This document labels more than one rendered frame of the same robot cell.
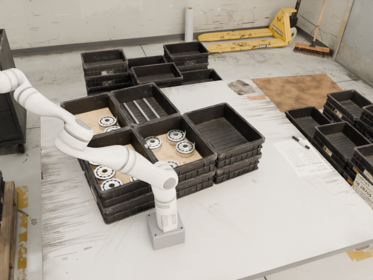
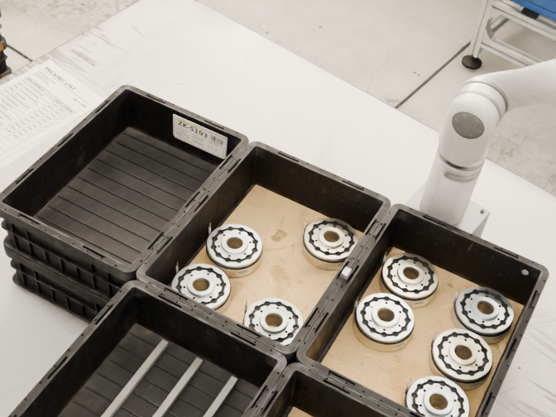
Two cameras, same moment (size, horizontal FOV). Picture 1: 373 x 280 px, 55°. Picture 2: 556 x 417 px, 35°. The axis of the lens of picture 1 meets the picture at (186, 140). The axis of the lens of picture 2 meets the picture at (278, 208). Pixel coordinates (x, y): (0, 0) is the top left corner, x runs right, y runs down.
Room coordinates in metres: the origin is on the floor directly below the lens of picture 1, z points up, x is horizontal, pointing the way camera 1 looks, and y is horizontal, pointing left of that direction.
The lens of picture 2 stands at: (2.03, 0.87, 2.07)
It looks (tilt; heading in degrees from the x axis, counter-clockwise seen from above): 47 degrees down; 234
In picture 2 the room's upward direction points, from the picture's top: 7 degrees clockwise
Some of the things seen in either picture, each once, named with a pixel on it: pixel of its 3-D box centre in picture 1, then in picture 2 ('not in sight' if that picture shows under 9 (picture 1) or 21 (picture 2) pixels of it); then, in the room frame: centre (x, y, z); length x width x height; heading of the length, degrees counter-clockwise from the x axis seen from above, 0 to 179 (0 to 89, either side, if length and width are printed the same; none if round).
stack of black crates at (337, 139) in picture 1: (339, 155); not in sight; (2.11, -1.19, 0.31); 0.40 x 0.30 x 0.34; 20
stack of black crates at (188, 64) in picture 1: (185, 69); not in sight; (3.31, 0.04, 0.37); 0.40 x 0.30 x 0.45; 110
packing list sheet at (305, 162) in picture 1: (302, 156); (23, 108); (1.63, -0.70, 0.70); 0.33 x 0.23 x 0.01; 20
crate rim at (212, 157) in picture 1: (174, 141); (269, 240); (1.44, 0.07, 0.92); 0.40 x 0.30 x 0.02; 29
